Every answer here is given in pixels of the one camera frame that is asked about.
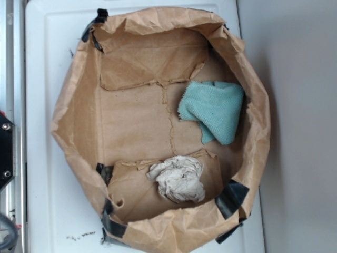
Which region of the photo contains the blue terry cloth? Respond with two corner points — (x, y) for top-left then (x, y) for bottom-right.
(177, 81), (244, 145)

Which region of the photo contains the crumpled white cloth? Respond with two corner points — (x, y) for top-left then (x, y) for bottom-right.
(146, 155), (205, 203)

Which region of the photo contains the brown paper bag bin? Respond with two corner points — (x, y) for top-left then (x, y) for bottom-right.
(51, 7), (271, 252)

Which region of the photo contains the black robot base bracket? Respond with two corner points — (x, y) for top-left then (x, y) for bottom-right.
(0, 111), (14, 191)

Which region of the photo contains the silver aluminium rail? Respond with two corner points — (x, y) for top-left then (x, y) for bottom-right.
(1, 1), (28, 252)

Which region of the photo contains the black cable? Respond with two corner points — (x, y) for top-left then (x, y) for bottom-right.
(0, 212), (18, 251)

